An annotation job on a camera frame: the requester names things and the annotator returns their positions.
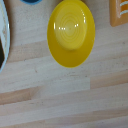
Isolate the yellow plastic bowl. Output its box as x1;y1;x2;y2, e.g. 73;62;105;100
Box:
46;0;96;69

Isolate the white floral-rimmed plate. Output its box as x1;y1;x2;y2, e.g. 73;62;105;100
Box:
0;0;12;74

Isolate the blue cup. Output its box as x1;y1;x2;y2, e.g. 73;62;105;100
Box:
19;0;44;5

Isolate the orange slotted block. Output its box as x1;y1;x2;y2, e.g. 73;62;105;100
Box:
109;0;128;28

